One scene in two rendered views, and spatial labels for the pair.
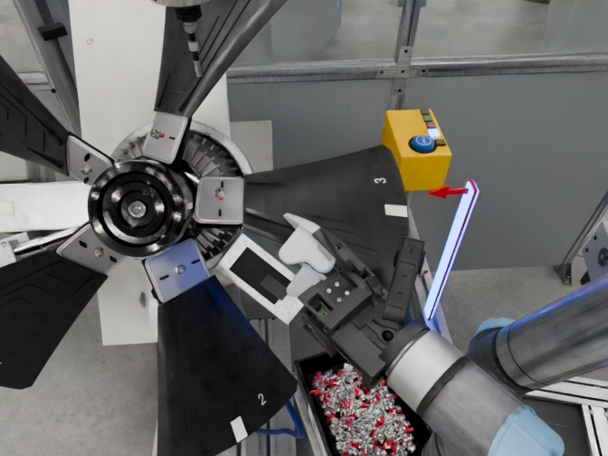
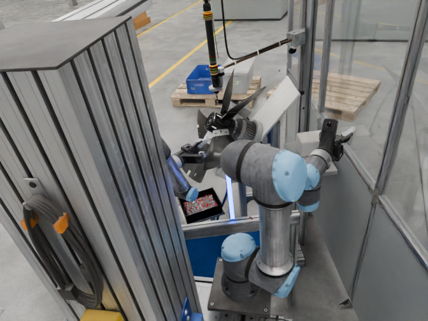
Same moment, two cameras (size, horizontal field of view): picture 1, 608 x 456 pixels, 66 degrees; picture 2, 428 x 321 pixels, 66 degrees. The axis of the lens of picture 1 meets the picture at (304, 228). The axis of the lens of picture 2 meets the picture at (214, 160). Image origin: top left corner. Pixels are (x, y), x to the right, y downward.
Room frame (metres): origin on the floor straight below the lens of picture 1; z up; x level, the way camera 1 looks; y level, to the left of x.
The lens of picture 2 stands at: (0.52, -1.48, 2.15)
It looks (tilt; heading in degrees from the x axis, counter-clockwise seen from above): 36 degrees down; 94
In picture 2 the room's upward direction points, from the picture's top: 8 degrees counter-clockwise
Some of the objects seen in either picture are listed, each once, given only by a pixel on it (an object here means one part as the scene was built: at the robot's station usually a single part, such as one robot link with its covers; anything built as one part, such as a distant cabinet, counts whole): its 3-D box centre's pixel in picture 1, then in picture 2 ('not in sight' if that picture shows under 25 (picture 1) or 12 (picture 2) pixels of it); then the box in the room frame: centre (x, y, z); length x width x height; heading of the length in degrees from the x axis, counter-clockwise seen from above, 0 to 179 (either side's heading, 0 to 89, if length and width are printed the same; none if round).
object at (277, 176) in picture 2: not in sight; (273, 228); (0.61, -0.82, 1.41); 0.15 x 0.12 x 0.55; 144
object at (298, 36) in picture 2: not in sight; (297, 37); (0.95, 0.51, 1.54); 0.10 x 0.07 x 0.09; 39
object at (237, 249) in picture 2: not in sight; (240, 255); (0.51, -0.74, 1.20); 0.13 x 0.12 x 0.14; 144
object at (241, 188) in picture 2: not in sight; (243, 207); (0.56, 0.25, 0.46); 0.09 x 0.05 x 0.91; 94
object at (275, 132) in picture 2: not in sight; (274, 191); (0.79, 0.27, 0.58); 0.09 x 0.05 x 1.15; 94
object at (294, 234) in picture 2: not in sight; (292, 267); (0.81, -0.22, 0.39); 0.04 x 0.04 x 0.78; 4
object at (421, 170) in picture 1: (413, 151); not in sight; (0.78, -0.23, 1.02); 0.16 x 0.10 x 0.11; 4
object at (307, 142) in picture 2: not in sight; (310, 142); (1.03, 0.34, 0.92); 0.17 x 0.16 x 0.11; 4
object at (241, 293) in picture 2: not in sight; (241, 275); (0.51, -0.74, 1.09); 0.15 x 0.15 x 0.10
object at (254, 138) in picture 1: (205, 152); (308, 158); (1.00, 0.26, 0.85); 0.36 x 0.24 x 0.03; 94
